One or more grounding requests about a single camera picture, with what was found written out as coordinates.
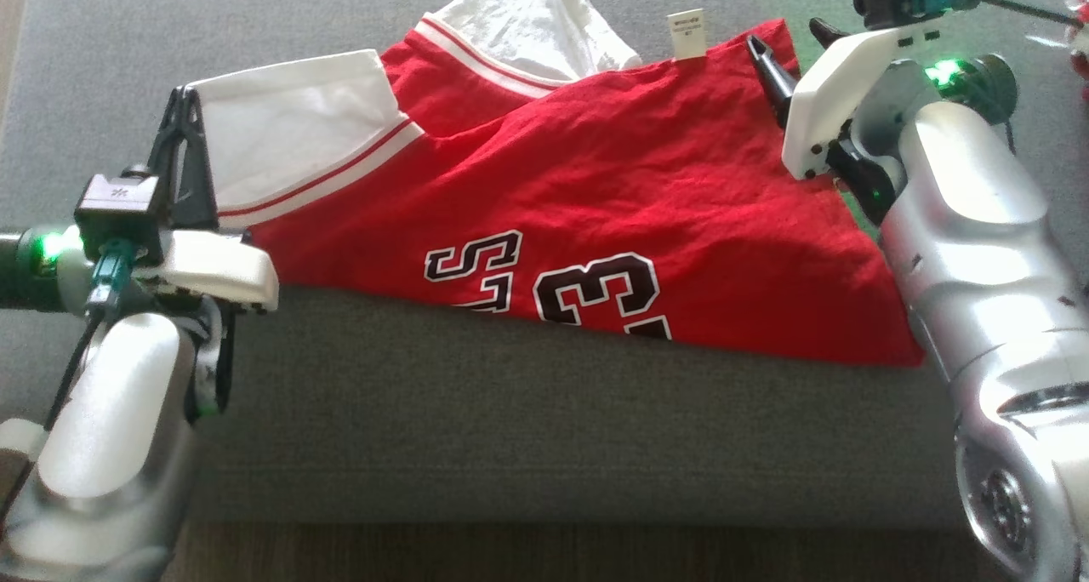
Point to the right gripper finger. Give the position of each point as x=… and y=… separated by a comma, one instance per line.
x=827, y=33
x=774, y=80

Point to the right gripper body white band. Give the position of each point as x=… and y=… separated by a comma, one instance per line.
x=829, y=97

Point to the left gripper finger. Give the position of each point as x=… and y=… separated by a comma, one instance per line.
x=198, y=191
x=170, y=156

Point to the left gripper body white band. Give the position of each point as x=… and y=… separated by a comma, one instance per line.
x=217, y=267

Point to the red white basketball jersey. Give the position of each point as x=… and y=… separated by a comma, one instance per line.
x=638, y=191

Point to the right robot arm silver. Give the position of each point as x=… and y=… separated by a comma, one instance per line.
x=987, y=267

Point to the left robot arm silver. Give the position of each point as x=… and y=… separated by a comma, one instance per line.
x=111, y=446

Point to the red white toy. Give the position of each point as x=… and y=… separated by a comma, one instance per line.
x=1080, y=29

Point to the grey fabric sofa seat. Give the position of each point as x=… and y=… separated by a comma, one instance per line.
x=510, y=429

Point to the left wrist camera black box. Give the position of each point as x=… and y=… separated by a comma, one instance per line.
x=119, y=212

